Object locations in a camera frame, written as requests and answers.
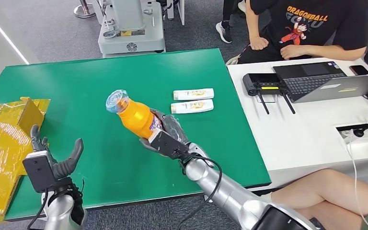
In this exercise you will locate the yellow taped cardboard box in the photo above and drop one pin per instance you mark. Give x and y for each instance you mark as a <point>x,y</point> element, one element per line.
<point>3,139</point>

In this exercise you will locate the metal stanchion base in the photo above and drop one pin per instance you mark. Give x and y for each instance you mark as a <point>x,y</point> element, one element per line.
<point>84,11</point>

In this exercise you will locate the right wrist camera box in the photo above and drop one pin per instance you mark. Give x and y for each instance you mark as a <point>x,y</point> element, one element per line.
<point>168,146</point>

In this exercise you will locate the white shampoo bottle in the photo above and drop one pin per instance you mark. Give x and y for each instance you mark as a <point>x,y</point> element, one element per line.
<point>192,107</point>
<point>192,94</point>

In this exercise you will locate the standing person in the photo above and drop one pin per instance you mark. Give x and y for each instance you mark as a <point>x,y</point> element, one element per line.
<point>223,33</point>

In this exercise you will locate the black smartphone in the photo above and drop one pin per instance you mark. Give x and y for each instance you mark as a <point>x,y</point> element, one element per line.
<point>360,70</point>

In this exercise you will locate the white furniture leg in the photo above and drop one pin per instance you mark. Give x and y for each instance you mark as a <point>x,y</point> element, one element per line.
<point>180,11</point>

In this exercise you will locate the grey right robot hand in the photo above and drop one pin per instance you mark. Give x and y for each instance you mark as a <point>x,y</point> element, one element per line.
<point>173,127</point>

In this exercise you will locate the black power plug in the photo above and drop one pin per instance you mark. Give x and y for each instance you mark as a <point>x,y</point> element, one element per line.
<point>358,132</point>

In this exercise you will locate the grey laptop with black keyboard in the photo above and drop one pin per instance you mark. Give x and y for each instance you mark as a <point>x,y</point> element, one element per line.
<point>311,84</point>

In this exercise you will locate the orange bottle with blue cap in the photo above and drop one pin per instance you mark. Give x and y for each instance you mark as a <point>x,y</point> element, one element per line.
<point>136,117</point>

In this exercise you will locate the black controller with antennas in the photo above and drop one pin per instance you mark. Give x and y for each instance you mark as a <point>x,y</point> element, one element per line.
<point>260,82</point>

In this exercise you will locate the white robot base machine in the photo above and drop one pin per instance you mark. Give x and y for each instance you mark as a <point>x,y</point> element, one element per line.
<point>130,35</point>

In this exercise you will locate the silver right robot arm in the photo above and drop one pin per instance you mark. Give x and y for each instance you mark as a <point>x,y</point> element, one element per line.
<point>231,196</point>

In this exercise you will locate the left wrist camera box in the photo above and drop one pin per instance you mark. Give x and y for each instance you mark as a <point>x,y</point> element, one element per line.
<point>38,171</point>

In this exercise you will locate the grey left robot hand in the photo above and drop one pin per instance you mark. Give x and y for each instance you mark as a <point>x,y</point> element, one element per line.
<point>61,168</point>

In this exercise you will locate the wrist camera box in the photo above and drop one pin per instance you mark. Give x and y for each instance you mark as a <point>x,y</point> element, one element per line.
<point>38,171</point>
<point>168,146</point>

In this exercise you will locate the person with crossed bare legs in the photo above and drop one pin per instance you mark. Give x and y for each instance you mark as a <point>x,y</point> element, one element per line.
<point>323,193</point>

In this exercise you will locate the seated person in black shirt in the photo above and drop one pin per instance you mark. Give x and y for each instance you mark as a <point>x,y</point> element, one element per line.
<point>311,41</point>

